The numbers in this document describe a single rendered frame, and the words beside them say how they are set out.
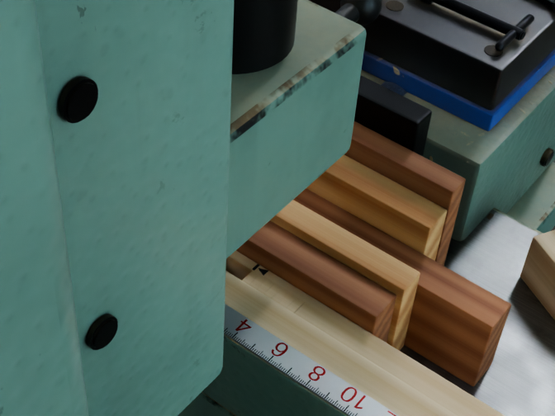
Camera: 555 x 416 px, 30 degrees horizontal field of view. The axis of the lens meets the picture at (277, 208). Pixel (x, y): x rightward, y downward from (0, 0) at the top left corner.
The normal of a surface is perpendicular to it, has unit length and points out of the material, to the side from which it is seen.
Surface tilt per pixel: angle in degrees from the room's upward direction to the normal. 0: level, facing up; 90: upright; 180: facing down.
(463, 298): 0
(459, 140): 0
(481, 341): 90
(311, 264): 0
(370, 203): 90
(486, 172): 90
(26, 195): 90
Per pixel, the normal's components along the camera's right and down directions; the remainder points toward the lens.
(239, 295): 0.06, -0.71
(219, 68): 0.79, 0.46
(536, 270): -0.91, 0.25
